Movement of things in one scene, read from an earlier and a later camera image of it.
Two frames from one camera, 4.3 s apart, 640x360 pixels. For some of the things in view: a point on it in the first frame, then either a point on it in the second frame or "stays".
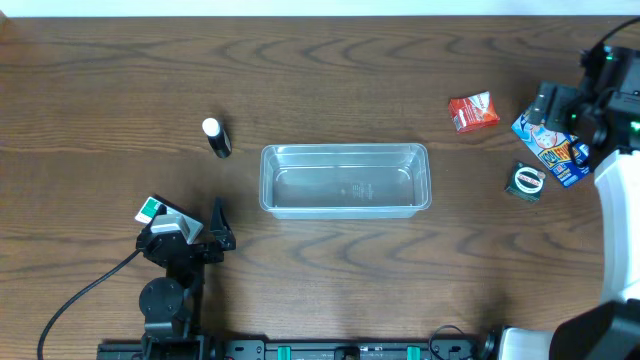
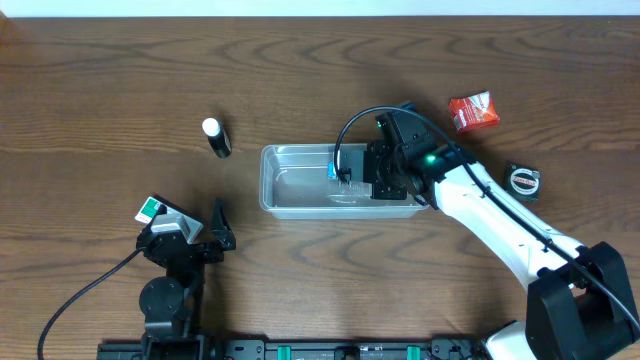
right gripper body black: (552, 100) → (378, 170)
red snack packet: (473, 112) stays
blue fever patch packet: (553, 148) → (331, 173)
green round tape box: (526, 181) stays
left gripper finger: (219, 227) stays
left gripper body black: (198, 252) stays
